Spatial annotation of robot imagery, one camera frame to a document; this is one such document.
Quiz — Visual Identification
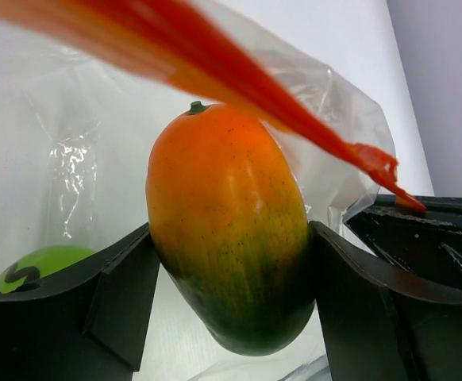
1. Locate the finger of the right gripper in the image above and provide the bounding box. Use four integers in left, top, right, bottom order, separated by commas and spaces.
345, 194, 462, 290

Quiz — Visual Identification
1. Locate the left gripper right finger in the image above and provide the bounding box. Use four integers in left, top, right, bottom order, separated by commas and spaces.
309, 221, 462, 380

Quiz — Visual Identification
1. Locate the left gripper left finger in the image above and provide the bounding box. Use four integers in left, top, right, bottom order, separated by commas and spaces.
0, 226, 160, 380

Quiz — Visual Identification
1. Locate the fake orange green mango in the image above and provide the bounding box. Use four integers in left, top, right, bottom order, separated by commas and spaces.
145, 101, 315, 356

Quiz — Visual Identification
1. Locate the fake green avocado half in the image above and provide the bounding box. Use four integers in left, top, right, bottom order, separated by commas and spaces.
0, 245, 95, 294

